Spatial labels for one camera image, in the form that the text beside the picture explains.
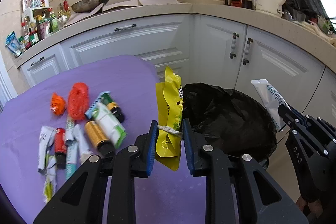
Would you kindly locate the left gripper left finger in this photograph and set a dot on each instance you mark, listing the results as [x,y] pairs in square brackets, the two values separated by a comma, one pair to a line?
[81,198]

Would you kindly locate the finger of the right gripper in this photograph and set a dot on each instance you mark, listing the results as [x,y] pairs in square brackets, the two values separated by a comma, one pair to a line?
[288,113]

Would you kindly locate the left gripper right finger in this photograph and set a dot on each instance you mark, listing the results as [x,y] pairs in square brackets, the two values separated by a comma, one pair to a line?
[238,189]

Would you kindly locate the large white tube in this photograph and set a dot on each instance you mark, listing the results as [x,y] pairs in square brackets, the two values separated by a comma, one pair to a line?
[271,100]

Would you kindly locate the yellow white wrapper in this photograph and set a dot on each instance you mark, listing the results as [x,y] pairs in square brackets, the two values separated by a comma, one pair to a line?
[49,188]

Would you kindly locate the yellow snack bag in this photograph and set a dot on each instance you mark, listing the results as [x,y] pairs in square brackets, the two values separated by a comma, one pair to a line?
[170,109]

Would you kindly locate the white wrapper strip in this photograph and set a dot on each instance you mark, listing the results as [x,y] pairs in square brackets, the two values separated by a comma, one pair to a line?
[84,149]

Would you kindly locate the black trash bag bin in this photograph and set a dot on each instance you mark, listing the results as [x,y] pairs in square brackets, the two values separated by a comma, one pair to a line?
[230,120]

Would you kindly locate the white kitchen cabinets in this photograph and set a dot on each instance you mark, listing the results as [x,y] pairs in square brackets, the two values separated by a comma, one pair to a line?
[201,47]

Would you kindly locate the white teal tube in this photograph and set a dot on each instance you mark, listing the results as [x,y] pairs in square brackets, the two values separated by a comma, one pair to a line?
[71,159]

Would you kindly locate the gold tube black cap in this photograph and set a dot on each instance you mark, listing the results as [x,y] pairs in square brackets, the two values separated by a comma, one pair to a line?
[99,140]

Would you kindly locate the red tube black cap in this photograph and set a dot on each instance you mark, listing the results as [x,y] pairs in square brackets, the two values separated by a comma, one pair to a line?
[60,148]

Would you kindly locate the white folded wrapper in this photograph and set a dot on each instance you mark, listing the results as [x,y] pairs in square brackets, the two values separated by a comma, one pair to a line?
[46,140]

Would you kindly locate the white green package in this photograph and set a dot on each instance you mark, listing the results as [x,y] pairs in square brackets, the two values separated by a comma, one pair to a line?
[109,124]

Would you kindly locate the light blue wrapper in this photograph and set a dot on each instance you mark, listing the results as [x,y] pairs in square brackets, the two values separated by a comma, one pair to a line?
[88,113]

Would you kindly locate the small orange plastic bag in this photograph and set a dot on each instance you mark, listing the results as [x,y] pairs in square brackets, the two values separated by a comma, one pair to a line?
[58,104]

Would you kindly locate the large red-orange plastic bag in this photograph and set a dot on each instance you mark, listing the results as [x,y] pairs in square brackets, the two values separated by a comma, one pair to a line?
[78,101]

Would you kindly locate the green black-capped tube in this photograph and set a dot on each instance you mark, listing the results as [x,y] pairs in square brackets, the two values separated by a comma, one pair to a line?
[113,107]

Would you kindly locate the red lid jar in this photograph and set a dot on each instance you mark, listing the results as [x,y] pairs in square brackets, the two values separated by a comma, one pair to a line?
[33,37]

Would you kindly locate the blue white snack pack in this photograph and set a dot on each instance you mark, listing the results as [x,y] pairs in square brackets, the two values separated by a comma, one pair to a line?
[13,44]

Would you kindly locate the green bottle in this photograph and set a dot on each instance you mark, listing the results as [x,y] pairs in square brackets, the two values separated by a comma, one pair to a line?
[54,22]

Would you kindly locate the white cloth on counter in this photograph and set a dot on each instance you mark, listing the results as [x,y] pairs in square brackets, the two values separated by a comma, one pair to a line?
[78,16]

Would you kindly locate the white spice rack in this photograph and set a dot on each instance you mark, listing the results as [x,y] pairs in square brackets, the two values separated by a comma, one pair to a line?
[38,19]

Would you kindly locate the cooking oil bottle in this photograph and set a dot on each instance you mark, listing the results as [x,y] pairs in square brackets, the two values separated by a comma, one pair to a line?
[64,11]

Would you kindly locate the metal wok pan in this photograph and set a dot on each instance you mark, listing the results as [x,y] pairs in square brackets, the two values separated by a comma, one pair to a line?
[87,5]

